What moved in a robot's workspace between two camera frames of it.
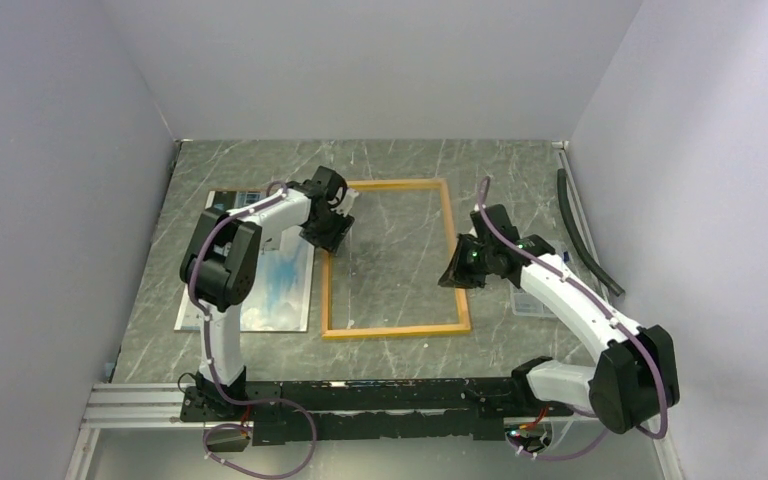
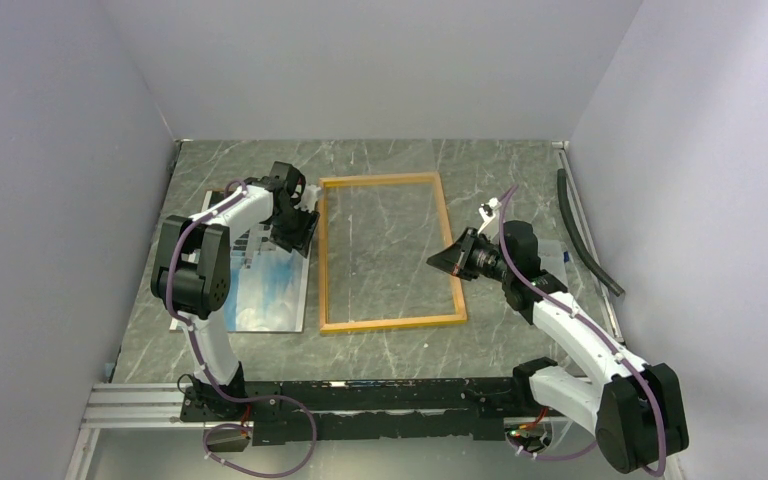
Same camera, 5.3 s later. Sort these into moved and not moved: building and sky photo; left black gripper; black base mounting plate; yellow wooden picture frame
Moved: left black gripper; yellow wooden picture frame
Not moved: building and sky photo; black base mounting plate
